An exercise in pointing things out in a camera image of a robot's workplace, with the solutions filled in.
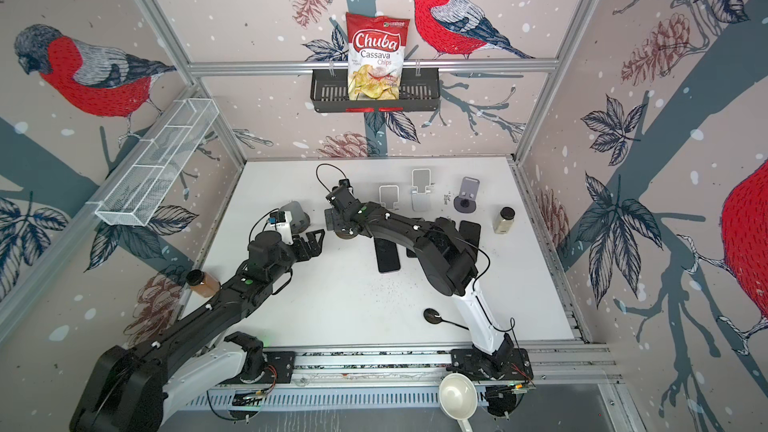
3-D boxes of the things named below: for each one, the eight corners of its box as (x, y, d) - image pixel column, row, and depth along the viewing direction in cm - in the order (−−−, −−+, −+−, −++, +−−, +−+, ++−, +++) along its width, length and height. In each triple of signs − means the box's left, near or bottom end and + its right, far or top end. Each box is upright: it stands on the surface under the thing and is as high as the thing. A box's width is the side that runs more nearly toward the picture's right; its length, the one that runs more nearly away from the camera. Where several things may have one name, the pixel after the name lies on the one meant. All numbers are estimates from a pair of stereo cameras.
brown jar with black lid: (200, 299, 88) (181, 285, 80) (207, 283, 91) (189, 269, 83) (216, 299, 88) (198, 285, 80) (222, 283, 91) (206, 269, 83)
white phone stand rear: (411, 211, 107) (413, 196, 101) (410, 183, 116) (411, 168, 109) (430, 211, 107) (433, 196, 101) (427, 183, 116) (430, 168, 109)
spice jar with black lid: (495, 234, 101) (503, 217, 93) (492, 224, 103) (500, 206, 95) (506, 234, 101) (516, 217, 93) (503, 224, 103) (512, 206, 95)
